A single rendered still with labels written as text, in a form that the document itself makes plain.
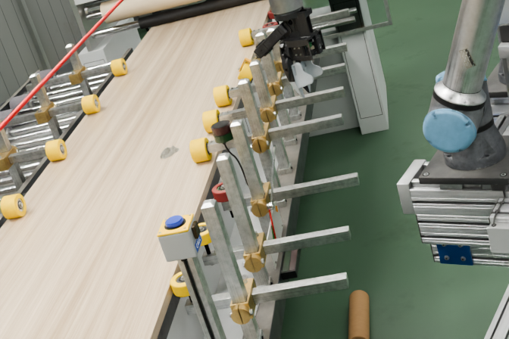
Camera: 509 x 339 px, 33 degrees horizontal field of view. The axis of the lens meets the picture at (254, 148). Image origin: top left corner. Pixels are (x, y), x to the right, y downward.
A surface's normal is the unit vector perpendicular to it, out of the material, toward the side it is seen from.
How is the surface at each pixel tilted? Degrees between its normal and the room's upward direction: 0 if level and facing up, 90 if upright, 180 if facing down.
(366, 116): 90
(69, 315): 0
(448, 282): 0
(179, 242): 90
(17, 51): 90
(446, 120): 97
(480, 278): 0
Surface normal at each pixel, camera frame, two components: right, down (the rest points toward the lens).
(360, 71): -0.11, 0.43
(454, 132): -0.39, 0.57
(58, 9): 0.83, -0.01
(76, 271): -0.27, -0.88
